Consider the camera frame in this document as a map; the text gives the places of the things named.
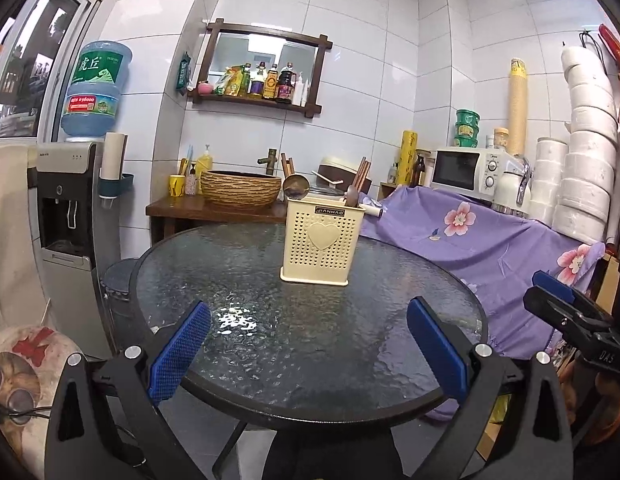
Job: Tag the grey trash bin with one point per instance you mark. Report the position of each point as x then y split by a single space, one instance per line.
117 285

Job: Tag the green bottle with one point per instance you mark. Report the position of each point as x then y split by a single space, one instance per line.
245 82

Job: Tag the thin brown chopstick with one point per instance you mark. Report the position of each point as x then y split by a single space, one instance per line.
291 166
285 165

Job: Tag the small patterned bottle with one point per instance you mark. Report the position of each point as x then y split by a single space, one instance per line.
191 181

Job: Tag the cardboard box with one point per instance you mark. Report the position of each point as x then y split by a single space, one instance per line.
612 280

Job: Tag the brown glass bottle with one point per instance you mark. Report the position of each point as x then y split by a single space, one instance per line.
418 171

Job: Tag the blue water jug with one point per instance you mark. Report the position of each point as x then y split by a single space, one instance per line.
92 110

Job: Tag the tall stack of paper cups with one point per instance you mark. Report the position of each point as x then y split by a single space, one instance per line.
517 105

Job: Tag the stack of large white bowls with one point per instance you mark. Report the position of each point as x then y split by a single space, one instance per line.
589 135

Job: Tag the amber sauce bottle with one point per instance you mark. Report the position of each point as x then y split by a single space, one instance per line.
272 86

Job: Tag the red hanging ornament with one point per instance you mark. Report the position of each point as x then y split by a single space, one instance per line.
612 42

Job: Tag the grey water dispenser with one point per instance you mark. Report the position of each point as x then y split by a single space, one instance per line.
65 260

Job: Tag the aluminium sliding window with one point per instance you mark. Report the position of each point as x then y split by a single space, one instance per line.
40 60

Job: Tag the yellow roll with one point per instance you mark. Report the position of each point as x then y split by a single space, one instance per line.
407 157

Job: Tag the person's right hand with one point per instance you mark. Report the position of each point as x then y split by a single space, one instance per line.
568 392

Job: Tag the all-metal spoon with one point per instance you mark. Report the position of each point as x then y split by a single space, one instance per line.
352 195

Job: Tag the printed stool cushion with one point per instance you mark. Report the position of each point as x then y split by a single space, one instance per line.
25 375

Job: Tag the wooden framed mirror shelf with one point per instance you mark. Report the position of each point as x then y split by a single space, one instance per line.
270 30

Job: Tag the yellow soap dispenser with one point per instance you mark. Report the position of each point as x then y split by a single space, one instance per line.
205 162

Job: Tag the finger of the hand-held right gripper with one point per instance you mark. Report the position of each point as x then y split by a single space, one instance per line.
554 310
554 285

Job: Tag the brass faucet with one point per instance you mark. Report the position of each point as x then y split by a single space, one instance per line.
270 160

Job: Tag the toothbrushes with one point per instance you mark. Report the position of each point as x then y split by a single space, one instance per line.
185 160

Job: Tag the teal cup holder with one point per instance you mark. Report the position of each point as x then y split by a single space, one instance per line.
115 186

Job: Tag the dark soy sauce bottle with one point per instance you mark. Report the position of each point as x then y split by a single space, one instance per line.
286 87

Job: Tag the white microwave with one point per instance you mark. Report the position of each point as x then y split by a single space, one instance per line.
459 170

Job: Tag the green hanging packet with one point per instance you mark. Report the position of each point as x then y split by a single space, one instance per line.
183 74

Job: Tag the white paper cup tube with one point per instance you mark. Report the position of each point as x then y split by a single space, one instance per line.
113 155

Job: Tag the glass jar with lid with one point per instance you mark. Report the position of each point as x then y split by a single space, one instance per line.
500 139

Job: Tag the wooden counter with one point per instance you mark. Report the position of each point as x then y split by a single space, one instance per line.
180 207

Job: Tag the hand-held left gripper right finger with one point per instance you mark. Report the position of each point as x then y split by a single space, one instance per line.
437 350

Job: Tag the brown and white rice cooker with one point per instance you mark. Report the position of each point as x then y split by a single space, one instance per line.
335 167

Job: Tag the beige cloth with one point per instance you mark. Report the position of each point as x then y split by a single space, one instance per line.
10 235

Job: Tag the woven brown basin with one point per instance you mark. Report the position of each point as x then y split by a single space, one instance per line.
240 189

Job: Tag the white rice paddle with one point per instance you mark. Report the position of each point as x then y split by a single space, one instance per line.
325 178

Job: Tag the small white bottle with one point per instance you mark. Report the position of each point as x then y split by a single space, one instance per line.
300 91

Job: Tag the yellow cup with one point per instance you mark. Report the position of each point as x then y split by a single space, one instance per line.
177 186

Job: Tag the white kettle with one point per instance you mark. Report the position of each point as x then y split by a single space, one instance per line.
509 190

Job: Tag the small pink jar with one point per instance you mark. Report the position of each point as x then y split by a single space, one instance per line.
205 88

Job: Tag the purple floral cloth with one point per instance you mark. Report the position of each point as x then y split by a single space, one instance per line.
489 260

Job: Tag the brown wooden chopstick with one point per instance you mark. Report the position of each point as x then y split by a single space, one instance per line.
368 180
358 182
364 175

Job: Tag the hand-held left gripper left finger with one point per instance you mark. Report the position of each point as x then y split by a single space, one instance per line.
182 350

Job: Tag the cream plastic utensil holder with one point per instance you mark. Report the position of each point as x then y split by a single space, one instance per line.
322 260

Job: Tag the small wooden box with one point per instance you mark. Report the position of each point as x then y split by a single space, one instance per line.
385 191

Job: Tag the stack of small white bowls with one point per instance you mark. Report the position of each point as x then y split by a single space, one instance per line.
548 180

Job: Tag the yellow green snack packets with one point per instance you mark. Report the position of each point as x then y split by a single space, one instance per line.
230 82

